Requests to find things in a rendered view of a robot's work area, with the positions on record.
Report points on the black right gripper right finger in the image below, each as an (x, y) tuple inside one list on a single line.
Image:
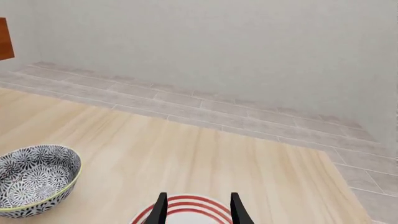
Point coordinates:
[(238, 210)]

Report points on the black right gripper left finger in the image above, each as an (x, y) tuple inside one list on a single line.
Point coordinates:
[(159, 210)]

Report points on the wooden cabinet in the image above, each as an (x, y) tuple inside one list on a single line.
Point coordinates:
[(5, 39)]

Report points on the white plate with red rings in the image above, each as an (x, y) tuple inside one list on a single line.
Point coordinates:
[(192, 205)]

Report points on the black and white patterned bowl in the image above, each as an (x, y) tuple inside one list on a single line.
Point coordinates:
[(34, 179)]

